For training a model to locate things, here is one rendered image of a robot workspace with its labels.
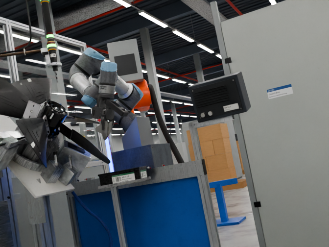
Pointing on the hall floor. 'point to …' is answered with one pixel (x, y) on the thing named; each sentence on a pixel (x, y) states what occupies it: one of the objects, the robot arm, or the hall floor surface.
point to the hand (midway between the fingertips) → (106, 137)
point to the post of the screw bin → (119, 217)
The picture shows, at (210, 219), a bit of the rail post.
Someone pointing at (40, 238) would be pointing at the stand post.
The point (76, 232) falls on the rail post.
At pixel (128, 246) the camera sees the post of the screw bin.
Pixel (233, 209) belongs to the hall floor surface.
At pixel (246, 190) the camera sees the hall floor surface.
